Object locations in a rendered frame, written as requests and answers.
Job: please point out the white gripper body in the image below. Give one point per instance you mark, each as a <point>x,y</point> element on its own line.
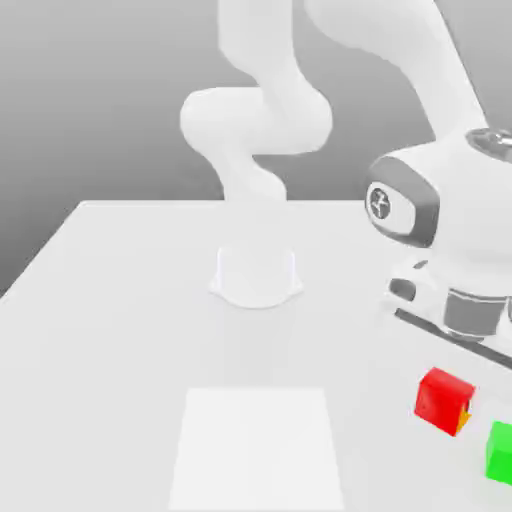
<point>448,340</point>

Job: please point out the small red cube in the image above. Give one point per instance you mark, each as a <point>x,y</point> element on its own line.
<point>438,402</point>

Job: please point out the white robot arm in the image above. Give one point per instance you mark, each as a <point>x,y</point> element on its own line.
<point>256,120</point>

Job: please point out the small green cube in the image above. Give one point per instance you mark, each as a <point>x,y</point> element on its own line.
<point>500,452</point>

